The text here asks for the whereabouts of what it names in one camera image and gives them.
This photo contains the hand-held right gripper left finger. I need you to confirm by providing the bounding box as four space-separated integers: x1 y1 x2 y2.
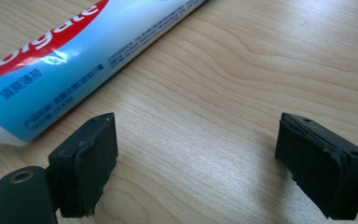
48 112 119 219

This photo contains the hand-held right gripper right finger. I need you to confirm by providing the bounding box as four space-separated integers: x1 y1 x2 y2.
274 112 358 221

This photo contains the white red blue toothpaste tube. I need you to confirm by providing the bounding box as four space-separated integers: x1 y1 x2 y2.
0 0 211 147

